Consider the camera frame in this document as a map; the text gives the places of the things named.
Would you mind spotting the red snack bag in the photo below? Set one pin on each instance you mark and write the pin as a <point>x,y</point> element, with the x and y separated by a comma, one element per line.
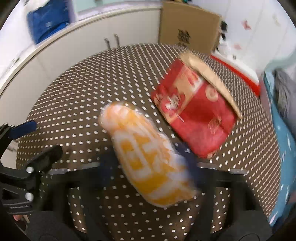
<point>196,104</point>

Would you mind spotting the orange white snack bag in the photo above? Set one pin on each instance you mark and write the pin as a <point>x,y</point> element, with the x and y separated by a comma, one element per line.
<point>148,159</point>

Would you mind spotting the grey folded duvet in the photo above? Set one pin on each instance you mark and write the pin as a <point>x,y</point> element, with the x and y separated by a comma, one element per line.
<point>285,97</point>

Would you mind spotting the brown polka-dot tablecloth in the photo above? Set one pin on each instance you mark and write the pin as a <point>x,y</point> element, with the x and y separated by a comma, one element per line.
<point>67,114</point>

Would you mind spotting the white plastic bag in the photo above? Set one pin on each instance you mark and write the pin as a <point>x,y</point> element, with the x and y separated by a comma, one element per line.
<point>224,46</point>

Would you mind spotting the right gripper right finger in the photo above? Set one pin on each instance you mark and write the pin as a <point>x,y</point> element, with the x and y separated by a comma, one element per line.
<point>229,210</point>

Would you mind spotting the blue fabric bag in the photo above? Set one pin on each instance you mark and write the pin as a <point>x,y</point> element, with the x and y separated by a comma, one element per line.
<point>48,19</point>

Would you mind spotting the brown cardboard box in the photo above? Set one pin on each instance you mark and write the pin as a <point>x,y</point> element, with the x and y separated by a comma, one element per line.
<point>189,26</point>

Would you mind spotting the red storage bench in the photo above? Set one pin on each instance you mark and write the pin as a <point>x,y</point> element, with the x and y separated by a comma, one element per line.
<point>254,87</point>

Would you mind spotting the white cabinet with handles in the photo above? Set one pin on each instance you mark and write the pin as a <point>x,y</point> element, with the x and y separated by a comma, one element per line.
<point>41,64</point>

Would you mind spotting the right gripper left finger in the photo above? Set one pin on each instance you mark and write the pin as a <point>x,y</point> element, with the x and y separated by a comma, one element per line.
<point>53,221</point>

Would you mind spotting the teal bed mattress cover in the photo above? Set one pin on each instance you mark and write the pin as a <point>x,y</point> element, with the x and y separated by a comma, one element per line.
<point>286,144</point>

